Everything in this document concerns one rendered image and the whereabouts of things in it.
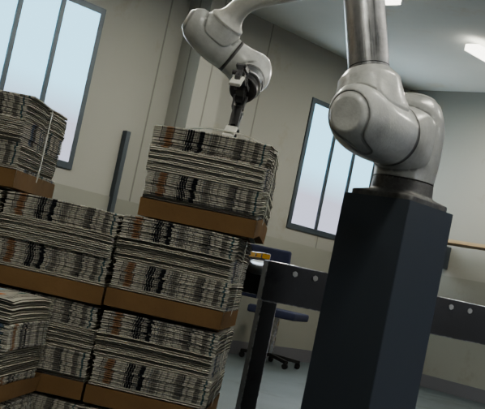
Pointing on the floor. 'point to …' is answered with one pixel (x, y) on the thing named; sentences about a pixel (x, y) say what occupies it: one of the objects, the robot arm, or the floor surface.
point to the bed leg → (256, 355)
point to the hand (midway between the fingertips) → (231, 109)
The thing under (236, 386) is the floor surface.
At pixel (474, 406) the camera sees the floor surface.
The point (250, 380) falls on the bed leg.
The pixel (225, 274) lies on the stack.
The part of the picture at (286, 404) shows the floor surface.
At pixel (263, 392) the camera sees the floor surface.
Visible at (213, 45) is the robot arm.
